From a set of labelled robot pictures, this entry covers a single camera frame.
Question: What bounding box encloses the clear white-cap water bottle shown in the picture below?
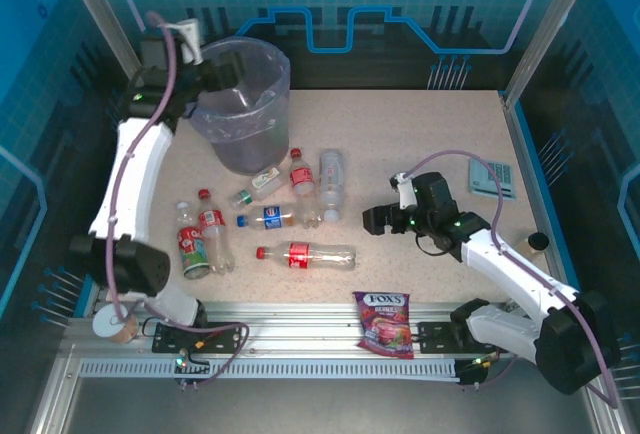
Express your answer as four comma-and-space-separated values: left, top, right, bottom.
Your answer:
317, 148, 348, 224

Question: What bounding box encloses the large Coca-Cola bottle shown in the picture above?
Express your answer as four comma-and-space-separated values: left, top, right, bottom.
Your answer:
255, 240, 358, 272

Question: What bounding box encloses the small Coca-Cola bottle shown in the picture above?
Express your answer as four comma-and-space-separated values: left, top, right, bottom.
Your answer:
288, 147, 323, 229

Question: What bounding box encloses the small green-cap bottle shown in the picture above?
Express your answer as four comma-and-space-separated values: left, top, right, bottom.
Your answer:
228, 165, 282, 211

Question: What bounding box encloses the blue-cap Pepsi bottle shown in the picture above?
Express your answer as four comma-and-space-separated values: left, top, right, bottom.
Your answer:
235, 203, 301, 232

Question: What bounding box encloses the medium Coca-Cola bottle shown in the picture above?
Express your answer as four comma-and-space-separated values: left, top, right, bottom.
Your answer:
196, 188, 237, 276

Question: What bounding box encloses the white-cap red-green label bottle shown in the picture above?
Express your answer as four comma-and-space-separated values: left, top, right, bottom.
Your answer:
175, 200, 212, 281

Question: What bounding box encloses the clear plastic bin liner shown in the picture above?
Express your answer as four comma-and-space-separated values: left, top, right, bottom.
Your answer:
187, 36, 292, 148

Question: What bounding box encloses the grey calculator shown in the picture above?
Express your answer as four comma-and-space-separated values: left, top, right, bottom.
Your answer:
467, 157, 518, 200

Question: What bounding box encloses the Fox's berries candy bag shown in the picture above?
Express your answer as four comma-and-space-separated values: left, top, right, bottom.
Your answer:
352, 289, 416, 361

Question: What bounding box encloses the small jar black lid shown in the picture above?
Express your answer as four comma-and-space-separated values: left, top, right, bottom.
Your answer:
516, 231, 551, 259

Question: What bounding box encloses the pull-tab tin can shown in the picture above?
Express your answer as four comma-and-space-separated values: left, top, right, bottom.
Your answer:
91, 303, 139, 345

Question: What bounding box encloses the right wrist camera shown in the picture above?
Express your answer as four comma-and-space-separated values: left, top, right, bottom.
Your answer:
389, 172, 418, 210

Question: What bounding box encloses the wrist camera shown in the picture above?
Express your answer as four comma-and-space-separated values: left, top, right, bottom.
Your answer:
167, 18, 205, 66
389, 172, 418, 210

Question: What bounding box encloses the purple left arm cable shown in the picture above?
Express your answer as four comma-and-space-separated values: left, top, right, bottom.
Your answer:
102, 10, 251, 388

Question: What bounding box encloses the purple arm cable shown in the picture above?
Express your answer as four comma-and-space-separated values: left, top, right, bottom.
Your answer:
407, 149, 621, 410
102, 10, 251, 388

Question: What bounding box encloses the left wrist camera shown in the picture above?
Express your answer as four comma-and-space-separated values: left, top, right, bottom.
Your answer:
167, 18, 205, 66

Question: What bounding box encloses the round wire mesh bin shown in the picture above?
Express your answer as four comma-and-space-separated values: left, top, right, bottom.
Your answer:
187, 36, 292, 175

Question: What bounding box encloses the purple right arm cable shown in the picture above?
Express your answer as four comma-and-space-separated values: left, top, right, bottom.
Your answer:
407, 149, 621, 410

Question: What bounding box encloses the aluminium frame post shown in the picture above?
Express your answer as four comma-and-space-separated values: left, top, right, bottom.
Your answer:
498, 0, 599, 110
53, 0, 162, 108

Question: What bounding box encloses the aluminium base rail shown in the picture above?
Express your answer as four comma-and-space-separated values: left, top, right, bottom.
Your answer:
64, 300, 591, 360

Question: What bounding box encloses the white slotted cable duct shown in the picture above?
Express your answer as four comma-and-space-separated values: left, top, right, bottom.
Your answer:
78, 357, 462, 381

